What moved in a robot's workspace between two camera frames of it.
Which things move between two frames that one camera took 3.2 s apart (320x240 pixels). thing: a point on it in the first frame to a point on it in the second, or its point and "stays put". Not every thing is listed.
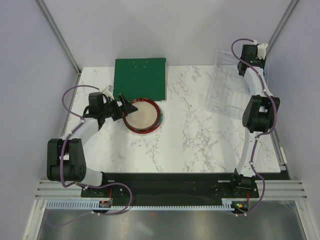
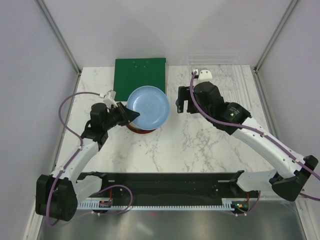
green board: [137, 78] stays put
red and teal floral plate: [154, 130] to [138, 130]
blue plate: [267, 66] to [152, 104]
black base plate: [154, 187] stays put
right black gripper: [263, 62] to [183, 94]
